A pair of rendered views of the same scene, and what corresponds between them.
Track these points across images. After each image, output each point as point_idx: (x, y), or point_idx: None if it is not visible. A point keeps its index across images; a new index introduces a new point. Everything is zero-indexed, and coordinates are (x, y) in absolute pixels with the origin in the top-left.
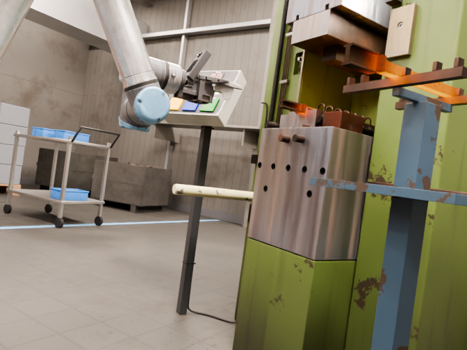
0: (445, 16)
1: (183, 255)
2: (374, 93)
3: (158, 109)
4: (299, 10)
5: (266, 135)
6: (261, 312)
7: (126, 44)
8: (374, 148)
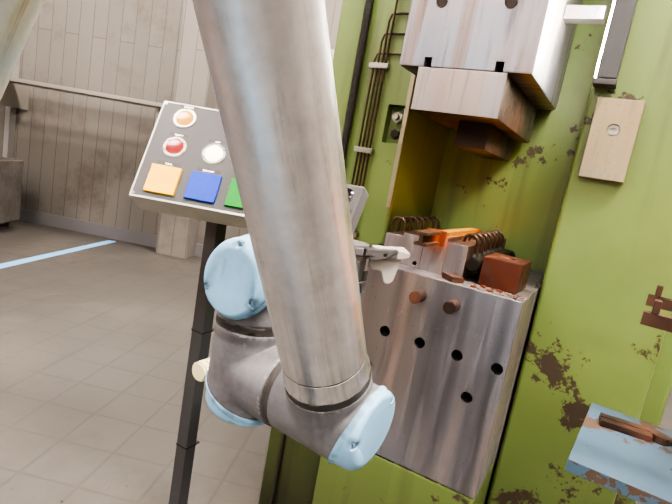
0: None
1: (178, 434)
2: (479, 171)
3: (378, 437)
4: (434, 49)
5: (368, 272)
6: None
7: (339, 318)
8: (541, 309)
